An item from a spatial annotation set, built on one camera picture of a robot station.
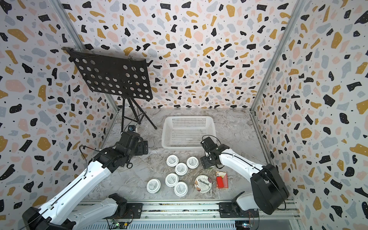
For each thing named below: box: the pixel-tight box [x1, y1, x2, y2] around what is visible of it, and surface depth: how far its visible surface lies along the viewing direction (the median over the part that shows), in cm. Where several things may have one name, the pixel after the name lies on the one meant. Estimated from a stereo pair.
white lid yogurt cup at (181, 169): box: [174, 162, 189, 176], surface depth 83 cm
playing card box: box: [215, 170, 229, 189], surface depth 87 cm
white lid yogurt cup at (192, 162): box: [186, 156, 200, 170], surface depth 87 cm
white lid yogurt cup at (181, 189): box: [173, 181, 189, 197], surface depth 76 cm
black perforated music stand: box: [61, 46, 158, 133], surface depth 78 cm
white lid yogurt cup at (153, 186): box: [146, 178, 161, 194], surface depth 78 cm
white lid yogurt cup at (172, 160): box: [165, 154, 180, 168], surface depth 87 cm
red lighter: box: [216, 175, 224, 189], surface depth 84 cm
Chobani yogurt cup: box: [194, 174, 213, 194], surface depth 80 cm
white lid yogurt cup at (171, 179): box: [164, 172, 179, 188], surface depth 80 cm
